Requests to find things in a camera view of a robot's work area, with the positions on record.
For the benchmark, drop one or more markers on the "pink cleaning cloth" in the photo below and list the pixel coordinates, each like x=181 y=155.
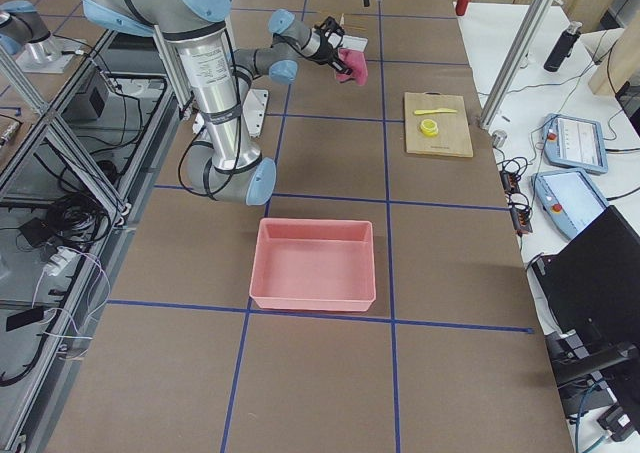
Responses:
x=356 y=62

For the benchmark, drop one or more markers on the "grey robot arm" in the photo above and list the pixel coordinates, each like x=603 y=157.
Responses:
x=224 y=163

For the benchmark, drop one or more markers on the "black water bottle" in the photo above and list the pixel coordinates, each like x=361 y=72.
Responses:
x=563 y=46

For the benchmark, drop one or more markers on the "white rectangular tray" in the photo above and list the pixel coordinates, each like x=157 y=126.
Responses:
x=354 y=43

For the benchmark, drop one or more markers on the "yellow plastic knife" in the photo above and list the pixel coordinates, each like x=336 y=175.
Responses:
x=420 y=112

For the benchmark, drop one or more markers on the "yellow lemon slices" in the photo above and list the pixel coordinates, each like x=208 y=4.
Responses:
x=429 y=127

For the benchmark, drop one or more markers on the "bamboo cutting board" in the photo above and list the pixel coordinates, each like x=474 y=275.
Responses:
x=454 y=138

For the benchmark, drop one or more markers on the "small metal cylinder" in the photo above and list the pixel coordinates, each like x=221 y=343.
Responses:
x=498 y=138

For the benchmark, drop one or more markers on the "pink plastic bin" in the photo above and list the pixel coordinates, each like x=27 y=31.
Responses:
x=314 y=265

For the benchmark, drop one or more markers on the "far teach pendant tablet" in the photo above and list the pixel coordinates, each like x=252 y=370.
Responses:
x=574 y=142

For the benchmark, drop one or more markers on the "teach pendant tablet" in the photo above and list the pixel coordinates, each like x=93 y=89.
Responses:
x=574 y=142
x=570 y=198

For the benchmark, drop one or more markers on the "black usb hub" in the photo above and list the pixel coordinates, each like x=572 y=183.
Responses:
x=518 y=203

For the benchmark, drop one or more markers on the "near teach pendant tablet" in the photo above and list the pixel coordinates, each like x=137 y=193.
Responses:
x=570 y=198

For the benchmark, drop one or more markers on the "black monitor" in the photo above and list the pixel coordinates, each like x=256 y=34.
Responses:
x=592 y=284

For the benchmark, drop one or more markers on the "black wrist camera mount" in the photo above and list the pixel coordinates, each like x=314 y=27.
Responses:
x=330 y=29

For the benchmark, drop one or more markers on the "aluminium frame post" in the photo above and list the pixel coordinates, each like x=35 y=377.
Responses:
x=529 y=26

